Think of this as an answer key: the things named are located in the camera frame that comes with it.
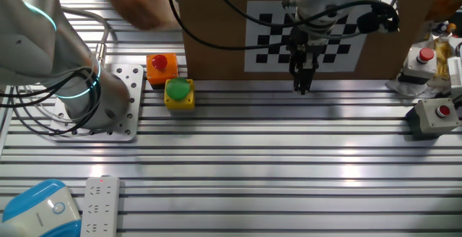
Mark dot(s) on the checkerboard paper sheet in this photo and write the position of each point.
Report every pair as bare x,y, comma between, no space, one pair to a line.
260,7

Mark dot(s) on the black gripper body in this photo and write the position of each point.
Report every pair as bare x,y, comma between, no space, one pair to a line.
301,49

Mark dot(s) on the orange box red button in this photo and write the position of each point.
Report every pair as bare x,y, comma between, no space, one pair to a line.
162,72

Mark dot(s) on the white box large red button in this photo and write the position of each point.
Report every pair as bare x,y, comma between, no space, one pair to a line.
420,65

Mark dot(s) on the clear plastic wrap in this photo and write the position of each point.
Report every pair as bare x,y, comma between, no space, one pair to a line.
404,87

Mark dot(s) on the white power strip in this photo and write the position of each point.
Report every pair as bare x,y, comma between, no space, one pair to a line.
100,208

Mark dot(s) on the brown cardboard board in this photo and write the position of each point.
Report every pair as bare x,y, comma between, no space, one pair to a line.
216,20

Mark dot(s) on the yellow plastic bag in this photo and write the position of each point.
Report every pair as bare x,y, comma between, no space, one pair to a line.
442,58

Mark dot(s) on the grey box small red button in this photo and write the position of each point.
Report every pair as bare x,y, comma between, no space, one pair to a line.
433,116

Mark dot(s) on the orange ball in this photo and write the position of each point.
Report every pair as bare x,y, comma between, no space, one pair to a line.
451,27

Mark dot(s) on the person's bare hand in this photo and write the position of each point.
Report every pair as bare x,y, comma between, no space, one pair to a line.
137,2

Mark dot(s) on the blue and white device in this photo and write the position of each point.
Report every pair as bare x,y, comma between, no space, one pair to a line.
36,208

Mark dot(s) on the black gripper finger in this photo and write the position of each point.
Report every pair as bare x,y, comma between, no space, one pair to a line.
307,79
297,79

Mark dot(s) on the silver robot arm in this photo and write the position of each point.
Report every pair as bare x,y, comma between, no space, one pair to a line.
32,42

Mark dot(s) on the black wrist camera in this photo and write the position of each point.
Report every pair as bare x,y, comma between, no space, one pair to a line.
377,20

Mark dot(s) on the dark blue ball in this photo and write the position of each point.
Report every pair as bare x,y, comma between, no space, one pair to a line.
441,27

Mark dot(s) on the yellow box green button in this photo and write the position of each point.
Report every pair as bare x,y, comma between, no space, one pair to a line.
178,89

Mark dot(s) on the white ribbed object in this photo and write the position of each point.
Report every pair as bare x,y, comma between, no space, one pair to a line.
455,74

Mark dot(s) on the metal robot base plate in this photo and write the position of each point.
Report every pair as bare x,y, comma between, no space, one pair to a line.
126,121

